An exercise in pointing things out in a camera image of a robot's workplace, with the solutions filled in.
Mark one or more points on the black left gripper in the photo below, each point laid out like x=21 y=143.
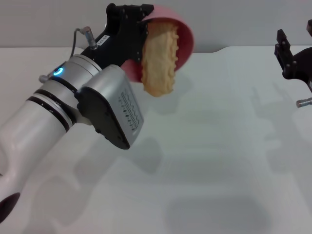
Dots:
x=119 y=36

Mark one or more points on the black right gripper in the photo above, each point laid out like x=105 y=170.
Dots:
x=304 y=68

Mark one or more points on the oblong golden bread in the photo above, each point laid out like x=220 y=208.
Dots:
x=158 y=63

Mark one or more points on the pink plastic bowl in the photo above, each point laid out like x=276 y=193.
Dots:
x=185 y=41

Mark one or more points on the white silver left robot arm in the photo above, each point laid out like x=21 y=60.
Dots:
x=36 y=126

